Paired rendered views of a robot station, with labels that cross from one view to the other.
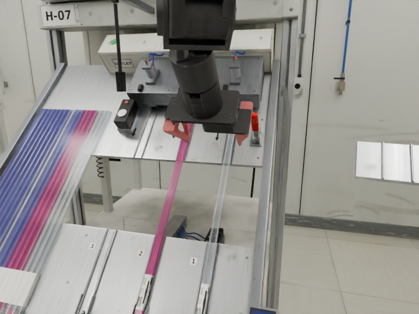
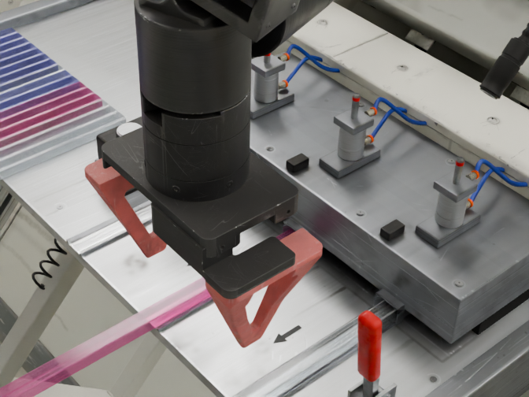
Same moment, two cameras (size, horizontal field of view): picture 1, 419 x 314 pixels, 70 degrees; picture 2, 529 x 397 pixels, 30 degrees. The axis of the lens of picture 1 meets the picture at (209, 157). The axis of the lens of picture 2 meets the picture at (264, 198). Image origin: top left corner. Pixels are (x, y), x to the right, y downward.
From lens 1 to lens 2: 0.23 m
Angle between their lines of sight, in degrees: 23
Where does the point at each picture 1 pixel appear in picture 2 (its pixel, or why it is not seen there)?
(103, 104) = (129, 99)
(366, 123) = not seen: outside the picture
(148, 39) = (336, 22)
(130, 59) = not seen: hidden behind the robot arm
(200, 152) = (210, 339)
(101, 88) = not seen: hidden behind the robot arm
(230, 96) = (267, 189)
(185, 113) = (141, 157)
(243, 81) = (455, 246)
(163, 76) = (289, 115)
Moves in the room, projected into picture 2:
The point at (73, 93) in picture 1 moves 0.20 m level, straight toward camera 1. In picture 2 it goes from (101, 39) to (61, 28)
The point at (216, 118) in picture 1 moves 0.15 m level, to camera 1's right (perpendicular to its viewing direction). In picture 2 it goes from (186, 208) to (420, 382)
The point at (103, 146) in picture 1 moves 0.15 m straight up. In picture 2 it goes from (37, 178) to (124, 39)
